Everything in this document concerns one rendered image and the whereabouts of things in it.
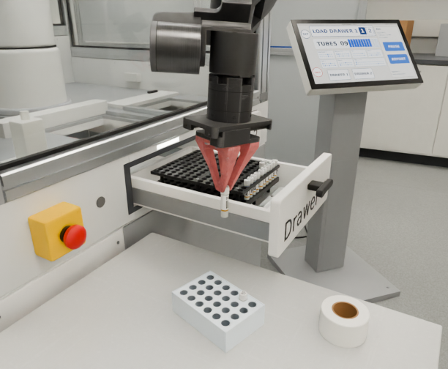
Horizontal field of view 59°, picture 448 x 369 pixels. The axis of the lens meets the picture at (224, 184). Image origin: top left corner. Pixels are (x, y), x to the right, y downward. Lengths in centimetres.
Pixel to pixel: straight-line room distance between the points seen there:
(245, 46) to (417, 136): 340
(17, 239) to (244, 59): 45
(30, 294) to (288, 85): 208
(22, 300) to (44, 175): 21
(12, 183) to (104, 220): 22
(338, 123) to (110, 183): 118
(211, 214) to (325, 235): 126
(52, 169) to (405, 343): 61
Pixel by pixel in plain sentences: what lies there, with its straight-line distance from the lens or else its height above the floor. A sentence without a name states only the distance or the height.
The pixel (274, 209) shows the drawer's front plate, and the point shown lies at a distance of 65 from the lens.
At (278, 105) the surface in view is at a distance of 258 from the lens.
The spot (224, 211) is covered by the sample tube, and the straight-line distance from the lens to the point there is 55.
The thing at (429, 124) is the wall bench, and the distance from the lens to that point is 380.
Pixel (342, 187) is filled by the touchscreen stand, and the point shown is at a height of 49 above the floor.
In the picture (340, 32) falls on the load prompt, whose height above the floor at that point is 115.
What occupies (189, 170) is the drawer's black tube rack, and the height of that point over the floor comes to 90.
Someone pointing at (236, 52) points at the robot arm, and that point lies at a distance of 47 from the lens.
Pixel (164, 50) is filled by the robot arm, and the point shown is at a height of 117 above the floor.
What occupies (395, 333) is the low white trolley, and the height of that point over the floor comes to 76.
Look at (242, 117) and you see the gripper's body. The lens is 49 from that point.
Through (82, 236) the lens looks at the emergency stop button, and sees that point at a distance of 68.
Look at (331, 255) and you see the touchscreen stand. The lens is 204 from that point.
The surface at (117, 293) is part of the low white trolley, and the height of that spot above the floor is 76.
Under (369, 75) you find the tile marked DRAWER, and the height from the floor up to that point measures 100.
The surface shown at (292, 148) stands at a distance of 262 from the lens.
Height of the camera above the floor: 120
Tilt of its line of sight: 23 degrees down
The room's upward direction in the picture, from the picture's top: straight up
